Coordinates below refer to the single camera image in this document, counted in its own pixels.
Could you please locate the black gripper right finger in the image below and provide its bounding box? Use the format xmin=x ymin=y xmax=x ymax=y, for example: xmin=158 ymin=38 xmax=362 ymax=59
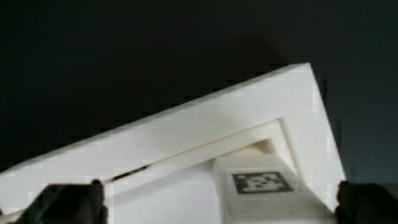
xmin=334 ymin=181 xmax=398 ymax=224

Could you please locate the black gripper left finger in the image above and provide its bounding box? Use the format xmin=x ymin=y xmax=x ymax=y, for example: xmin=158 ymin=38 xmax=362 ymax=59
xmin=14 ymin=179 xmax=108 ymax=224

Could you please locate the white leg with tag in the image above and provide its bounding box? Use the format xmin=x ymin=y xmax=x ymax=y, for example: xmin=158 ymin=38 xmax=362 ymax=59
xmin=213 ymin=145 xmax=336 ymax=224

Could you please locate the white square tabletop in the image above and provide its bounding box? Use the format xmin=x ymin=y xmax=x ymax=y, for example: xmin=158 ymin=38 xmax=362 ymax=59
xmin=0 ymin=64 xmax=345 ymax=224

